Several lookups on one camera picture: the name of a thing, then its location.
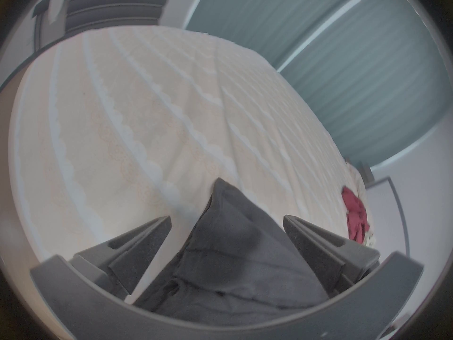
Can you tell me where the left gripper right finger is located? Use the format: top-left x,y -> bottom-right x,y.
282,215 -> 381,295

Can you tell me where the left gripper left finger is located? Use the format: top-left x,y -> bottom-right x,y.
72,215 -> 172,295

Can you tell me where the black T-shirt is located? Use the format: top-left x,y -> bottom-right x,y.
134,177 -> 329,327

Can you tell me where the bed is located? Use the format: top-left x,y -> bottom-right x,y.
7,25 -> 410,307

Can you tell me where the dark red garment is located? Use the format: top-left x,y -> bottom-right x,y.
340,186 -> 371,243

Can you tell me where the cream pillow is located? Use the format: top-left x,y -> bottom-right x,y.
345,157 -> 367,190

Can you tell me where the grey bedside table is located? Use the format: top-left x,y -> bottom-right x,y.
357,160 -> 376,185

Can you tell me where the blue-green curtain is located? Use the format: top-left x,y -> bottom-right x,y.
278,0 -> 453,168
183,0 -> 384,73

